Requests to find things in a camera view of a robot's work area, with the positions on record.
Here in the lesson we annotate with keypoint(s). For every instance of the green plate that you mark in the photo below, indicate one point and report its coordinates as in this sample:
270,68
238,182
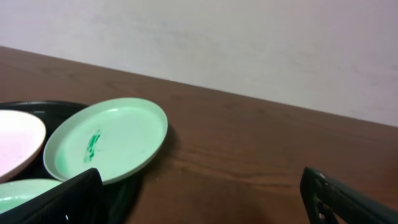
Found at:
17,192
117,137

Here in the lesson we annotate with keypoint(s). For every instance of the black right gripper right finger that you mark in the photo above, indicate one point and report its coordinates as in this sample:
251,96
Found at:
326,200

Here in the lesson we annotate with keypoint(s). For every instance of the white plate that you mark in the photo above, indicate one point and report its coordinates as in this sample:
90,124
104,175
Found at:
22,138

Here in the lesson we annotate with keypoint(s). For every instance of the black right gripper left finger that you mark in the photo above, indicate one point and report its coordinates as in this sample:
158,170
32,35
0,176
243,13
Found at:
78,200

